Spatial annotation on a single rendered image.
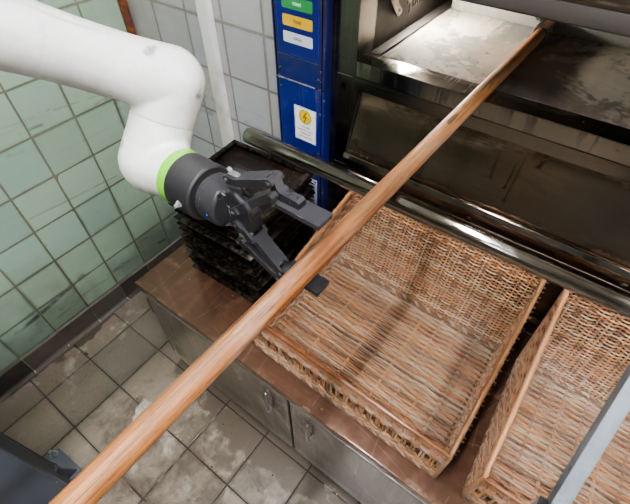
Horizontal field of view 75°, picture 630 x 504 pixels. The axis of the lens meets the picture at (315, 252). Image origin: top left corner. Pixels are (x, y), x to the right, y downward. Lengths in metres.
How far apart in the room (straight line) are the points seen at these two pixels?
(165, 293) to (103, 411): 0.70
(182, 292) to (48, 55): 0.84
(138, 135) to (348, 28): 0.56
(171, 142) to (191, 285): 0.71
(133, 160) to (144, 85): 0.12
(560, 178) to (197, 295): 1.00
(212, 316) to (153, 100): 0.73
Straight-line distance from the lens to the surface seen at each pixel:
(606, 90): 1.13
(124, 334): 2.04
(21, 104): 1.59
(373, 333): 1.20
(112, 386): 1.94
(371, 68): 1.06
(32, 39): 0.66
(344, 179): 0.71
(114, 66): 0.67
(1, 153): 1.61
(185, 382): 0.46
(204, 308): 1.28
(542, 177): 1.03
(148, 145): 0.70
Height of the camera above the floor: 1.61
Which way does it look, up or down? 48 degrees down
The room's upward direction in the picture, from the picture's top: straight up
